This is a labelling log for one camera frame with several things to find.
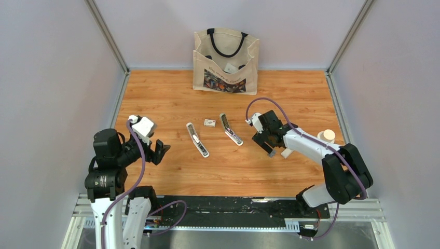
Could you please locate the staples tray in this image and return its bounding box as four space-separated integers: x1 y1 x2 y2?
281 148 293 159

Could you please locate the grey stapler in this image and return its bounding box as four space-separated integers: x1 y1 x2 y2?
219 113 243 146

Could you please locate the white stapler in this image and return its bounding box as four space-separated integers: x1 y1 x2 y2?
186 122 210 158

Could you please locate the white staples box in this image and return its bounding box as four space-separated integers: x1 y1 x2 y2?
203 119 216 128

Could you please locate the grey staple strip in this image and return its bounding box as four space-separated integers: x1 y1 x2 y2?
268 150 277 158

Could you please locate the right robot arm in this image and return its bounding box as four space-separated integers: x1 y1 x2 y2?
249 110 374 217

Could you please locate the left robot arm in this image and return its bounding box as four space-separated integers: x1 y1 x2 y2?
85 128 171 248

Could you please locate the white plastic bottle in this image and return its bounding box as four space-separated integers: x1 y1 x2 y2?
317 129 336 143

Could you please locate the beige canvas tote bag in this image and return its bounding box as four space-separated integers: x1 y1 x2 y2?
192 28 260 95

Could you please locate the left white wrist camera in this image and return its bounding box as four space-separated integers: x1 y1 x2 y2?
128 115 157 145

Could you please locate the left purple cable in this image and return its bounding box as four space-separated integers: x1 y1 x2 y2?
100 120 188 249

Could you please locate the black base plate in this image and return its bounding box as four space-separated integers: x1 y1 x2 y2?
149 196 331 228

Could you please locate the aluminium frame rail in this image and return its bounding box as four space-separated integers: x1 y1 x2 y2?
62 194 395 248

